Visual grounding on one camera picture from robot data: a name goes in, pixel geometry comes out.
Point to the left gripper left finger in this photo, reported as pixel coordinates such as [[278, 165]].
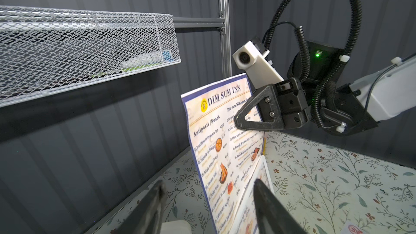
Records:
[[146, 218]]

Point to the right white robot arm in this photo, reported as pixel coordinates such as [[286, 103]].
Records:
[[309, 92]]

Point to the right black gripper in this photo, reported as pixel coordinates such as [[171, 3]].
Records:
[[288, 108]]

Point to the pink special menu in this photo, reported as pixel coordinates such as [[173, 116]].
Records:
[[350, 228]]

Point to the white rack panel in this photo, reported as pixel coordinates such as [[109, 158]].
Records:
[[187, 211]]

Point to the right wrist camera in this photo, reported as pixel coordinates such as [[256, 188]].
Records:
[[251, 58]]

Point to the Dim Sum menu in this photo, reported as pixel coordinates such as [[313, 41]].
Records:
[[225, 156]]

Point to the white wire mesh basket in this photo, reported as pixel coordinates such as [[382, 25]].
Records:
[[48, 51]]

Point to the white tube in basket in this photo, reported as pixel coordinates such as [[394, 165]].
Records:
[[144, 61]]

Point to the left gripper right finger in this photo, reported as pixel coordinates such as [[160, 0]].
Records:
[[271, 215]]

